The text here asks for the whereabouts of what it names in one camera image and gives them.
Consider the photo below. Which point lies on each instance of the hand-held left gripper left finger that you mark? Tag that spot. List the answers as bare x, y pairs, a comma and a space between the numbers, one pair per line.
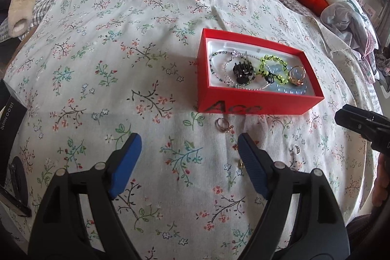
126, 165

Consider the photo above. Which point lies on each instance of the black hair claw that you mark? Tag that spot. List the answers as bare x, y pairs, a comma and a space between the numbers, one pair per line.
242, 71

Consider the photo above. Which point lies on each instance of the person's right hand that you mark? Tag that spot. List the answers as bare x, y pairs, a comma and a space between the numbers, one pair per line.
382, 180

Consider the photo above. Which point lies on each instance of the floral bedsheet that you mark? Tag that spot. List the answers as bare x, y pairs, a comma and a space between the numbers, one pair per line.
152, 80

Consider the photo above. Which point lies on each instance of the red cardboard box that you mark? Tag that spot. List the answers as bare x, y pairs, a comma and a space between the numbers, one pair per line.
219, 95

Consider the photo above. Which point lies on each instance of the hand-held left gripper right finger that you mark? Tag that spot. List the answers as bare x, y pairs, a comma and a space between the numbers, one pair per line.
253, 165

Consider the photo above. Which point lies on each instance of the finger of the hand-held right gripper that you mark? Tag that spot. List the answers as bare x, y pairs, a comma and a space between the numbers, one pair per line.
356, 129
371, 113

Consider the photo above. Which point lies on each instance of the black phone box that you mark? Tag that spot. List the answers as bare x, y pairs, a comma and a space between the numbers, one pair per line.
10, 116

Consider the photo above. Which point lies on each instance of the grey crumpled clothes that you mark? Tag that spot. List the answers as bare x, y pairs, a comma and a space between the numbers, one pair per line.
350, 22

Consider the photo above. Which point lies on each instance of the black round case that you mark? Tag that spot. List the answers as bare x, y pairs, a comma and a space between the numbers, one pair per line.
18, 180

